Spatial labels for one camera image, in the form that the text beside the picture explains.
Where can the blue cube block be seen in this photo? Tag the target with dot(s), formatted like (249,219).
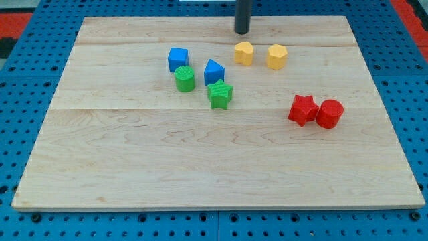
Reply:
(178,57)

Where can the yellow hexagon block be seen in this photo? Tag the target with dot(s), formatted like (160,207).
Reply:
(276,56)

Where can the light wooden board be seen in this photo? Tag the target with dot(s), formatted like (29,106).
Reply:
(119,136)

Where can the green star block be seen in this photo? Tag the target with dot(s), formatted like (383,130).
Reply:
(219,94)

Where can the red star block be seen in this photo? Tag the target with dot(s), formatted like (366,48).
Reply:
(303,110)

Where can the yellow heart block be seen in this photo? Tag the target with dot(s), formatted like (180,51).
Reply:
(243,53)

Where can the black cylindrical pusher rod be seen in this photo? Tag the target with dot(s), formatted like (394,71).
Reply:
(242,16)

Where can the red cylinder block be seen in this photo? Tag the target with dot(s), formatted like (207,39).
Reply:
(329,113)

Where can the green cylinder block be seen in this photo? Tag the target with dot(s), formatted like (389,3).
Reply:
(184,78)

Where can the blue triangle block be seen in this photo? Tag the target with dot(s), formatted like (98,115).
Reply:
(213,72)

